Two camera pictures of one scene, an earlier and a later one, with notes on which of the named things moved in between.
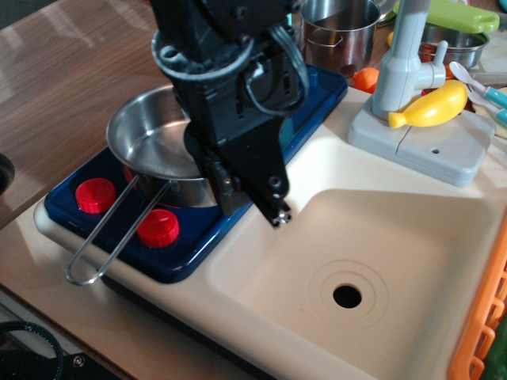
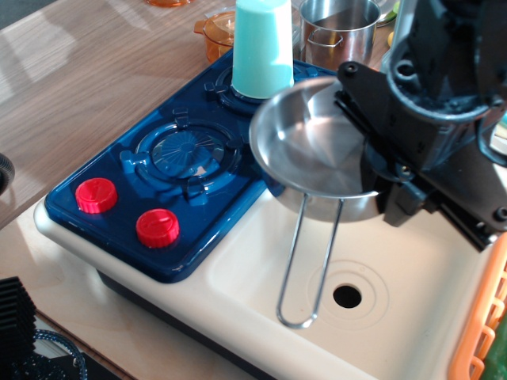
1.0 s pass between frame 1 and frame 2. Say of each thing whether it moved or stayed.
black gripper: moved
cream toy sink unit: stayed
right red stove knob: stayed
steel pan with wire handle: moved
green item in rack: stayed
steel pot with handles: stayed
